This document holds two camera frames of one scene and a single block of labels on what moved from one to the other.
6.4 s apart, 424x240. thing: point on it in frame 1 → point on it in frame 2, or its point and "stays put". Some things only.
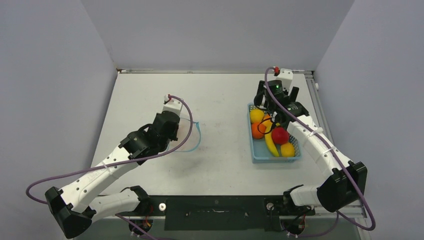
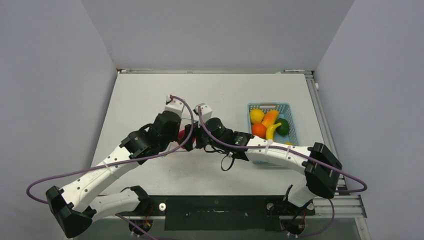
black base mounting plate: x=220 y=213 stays put
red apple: x=279 y=135 → x=181 y=134
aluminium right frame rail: x=317 y=103 stays put
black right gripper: x=261 y=94 → x=196 y=133
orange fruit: x=255 y=133 stays put
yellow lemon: x=256 y=115 stays put
